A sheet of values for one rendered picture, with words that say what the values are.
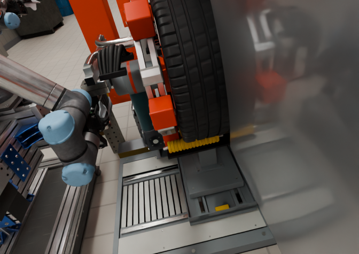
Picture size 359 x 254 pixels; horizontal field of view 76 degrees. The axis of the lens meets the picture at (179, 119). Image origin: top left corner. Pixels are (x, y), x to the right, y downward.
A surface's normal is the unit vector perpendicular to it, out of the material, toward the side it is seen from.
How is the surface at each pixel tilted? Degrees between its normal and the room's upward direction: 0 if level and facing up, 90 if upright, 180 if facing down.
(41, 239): 0
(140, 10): 35
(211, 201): 0
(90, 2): 90
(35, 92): 77
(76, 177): 90
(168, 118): 90
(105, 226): 0
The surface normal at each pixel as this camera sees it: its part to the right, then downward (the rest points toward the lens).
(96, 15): 0.15, 0.58
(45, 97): 0.35, 0.29
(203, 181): -0.18, -0.78
